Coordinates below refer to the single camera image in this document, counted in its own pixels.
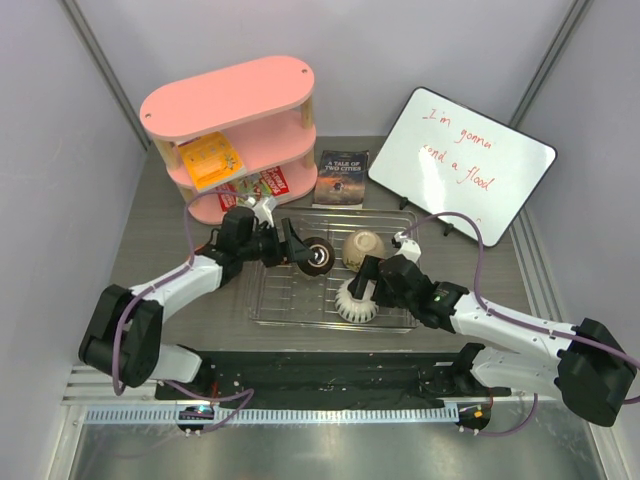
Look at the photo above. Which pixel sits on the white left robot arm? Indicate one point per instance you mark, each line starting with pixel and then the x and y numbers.
pixel 123 338

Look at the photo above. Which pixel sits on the white blue-petal bowl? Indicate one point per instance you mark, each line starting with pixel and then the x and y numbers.
pixel 357 311

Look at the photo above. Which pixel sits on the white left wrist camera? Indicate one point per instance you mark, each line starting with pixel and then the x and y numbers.
pixel 262 208

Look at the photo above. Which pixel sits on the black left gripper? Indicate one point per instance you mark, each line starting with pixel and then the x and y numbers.
pixel 296 249

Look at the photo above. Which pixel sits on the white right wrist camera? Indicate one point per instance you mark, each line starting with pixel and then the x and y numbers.
pixel 406 247

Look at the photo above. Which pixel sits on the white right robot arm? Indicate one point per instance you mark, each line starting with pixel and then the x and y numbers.
pixel 582 365

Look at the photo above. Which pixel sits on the black patterned ceramic bowl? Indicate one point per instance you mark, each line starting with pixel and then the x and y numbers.
pixel 323 257

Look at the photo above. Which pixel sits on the beige floral ceramic bowl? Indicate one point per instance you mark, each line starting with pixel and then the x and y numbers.
pixel 358 245

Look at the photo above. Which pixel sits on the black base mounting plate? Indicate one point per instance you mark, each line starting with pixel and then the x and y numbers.
pixel 343 381

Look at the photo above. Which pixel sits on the slotted cable duct rail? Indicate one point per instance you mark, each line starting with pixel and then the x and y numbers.
pixel 183 414

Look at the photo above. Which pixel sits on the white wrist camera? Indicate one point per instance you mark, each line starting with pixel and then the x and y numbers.
pixel 406 247
pixel 262 208

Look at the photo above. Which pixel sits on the white dry-erase board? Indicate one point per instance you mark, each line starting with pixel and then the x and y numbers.
pixel 472 170

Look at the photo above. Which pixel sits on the dark paperback book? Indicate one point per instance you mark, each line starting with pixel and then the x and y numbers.
pixel 340 183

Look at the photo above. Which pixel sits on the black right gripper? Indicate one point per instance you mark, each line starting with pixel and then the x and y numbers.
pixel 369 270

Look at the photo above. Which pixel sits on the clear plastic drip tray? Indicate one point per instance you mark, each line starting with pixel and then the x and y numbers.
pixel 335 325

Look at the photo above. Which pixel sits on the red book on shelf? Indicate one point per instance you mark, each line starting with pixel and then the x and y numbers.
pixel 269 182

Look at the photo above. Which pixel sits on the pink three-tier shelf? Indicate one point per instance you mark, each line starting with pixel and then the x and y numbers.
pixel 262 108

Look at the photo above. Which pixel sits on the yellow book on shelf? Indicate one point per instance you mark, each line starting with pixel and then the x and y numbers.
pixel 211 160

